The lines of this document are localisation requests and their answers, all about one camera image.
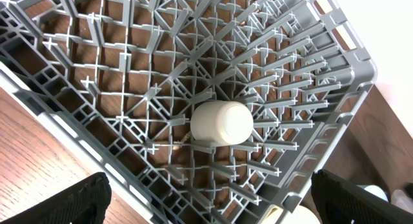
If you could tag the light blue saucer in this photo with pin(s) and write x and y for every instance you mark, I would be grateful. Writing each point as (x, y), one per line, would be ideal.
(375, 190)

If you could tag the cream white cup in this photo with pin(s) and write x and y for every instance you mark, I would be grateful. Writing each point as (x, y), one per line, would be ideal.
(222, 122)

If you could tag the yellow plate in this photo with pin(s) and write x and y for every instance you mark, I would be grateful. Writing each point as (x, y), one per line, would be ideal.
(301, 215)

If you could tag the grey plastic dish rack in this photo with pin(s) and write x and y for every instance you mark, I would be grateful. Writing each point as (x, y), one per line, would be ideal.
(117, 81)

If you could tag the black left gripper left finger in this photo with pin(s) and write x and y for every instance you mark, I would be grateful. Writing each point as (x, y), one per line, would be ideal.
(84, 202)

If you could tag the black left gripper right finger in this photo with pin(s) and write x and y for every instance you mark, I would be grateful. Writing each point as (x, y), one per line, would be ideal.
(340, 201)

